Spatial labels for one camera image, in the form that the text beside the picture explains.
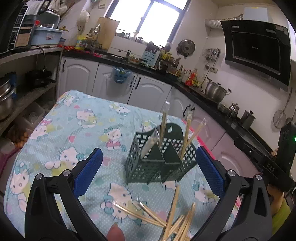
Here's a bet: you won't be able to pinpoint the green plastic utensil holder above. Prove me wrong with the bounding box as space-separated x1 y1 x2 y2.
125 123 197 184

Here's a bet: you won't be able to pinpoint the person's right hand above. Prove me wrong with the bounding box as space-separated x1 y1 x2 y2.
267 184 284 216

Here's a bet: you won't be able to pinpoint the Hello Kitty blue tablecloth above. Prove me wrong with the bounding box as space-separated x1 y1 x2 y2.
4 90 219 240

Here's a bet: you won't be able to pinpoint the steel canister with lid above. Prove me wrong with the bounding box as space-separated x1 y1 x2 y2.
240 110 255 130

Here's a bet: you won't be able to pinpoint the steel kettle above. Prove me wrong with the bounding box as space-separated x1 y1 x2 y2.
229 103 239 118

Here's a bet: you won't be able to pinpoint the steel bowl on counter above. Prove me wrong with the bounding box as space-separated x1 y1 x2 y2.
217 103 231 115

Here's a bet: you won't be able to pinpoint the large steel stock pot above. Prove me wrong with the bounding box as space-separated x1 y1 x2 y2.
205 77 232 103

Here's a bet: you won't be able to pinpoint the red oil bottle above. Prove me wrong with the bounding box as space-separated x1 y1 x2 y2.
185 68 198 86

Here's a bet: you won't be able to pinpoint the blue hanging trash basket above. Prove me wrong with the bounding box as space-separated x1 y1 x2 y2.
112 67 133 84

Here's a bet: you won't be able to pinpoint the black range hood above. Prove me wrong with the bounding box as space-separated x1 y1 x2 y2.
221 20 291 91

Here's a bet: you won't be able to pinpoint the steel pots on shelf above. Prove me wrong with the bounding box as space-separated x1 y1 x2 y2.
1 72 16 121

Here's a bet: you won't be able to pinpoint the hanging pot lid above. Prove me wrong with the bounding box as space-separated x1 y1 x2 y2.
177 39 195 58

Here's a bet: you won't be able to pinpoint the blue knife block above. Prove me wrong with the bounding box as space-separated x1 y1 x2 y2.
142 51 160 67

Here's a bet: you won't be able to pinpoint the blue dish rack tub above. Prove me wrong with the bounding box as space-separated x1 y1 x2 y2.
31 27 63 46

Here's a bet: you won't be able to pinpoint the wooden cutting board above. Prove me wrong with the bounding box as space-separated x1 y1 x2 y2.
97 17 119 50

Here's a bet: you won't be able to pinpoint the window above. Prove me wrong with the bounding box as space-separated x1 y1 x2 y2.
104 0 190 46

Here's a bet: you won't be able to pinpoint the black microwave oven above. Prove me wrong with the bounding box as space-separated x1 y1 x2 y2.
1 1 28 54

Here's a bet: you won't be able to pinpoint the hanging wire skimmer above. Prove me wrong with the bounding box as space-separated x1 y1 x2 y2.
273 89 292 130

